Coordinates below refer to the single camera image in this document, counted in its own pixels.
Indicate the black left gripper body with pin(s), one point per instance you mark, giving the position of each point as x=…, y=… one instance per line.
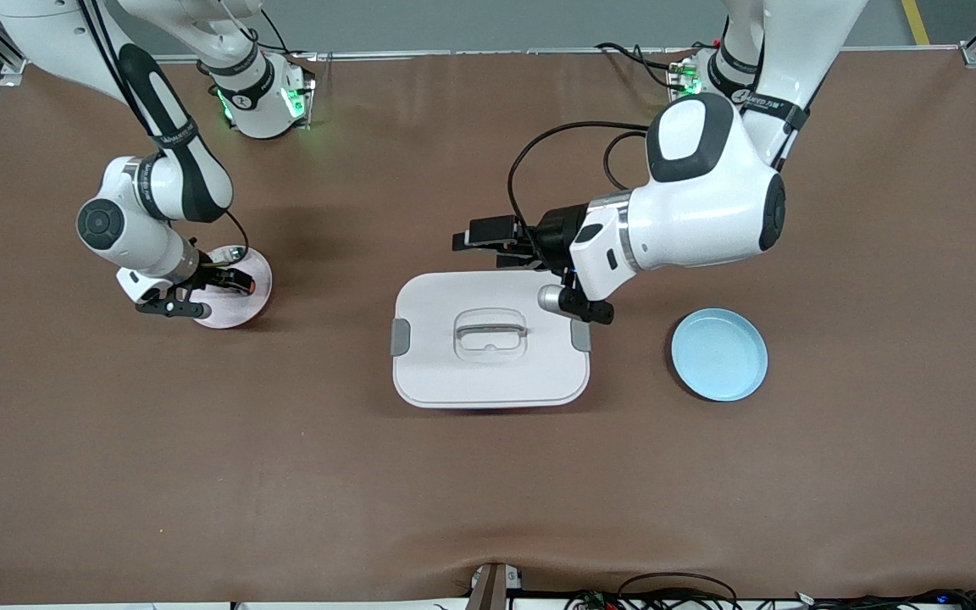
x=557, y=230

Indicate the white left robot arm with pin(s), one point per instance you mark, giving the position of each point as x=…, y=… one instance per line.
x=708, y=212

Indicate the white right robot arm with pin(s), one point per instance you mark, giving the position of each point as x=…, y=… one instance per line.
x=128, y=229

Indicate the white lidded storage box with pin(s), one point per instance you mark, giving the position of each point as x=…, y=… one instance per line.
x=488, y=381

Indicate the pink round plate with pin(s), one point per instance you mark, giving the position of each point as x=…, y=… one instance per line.
x=230, y=315

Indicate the light blue round plate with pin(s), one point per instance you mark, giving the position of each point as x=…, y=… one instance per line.
x=718, y=356

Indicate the brown table cover mat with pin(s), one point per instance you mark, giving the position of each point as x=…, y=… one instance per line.
x=488, y=491

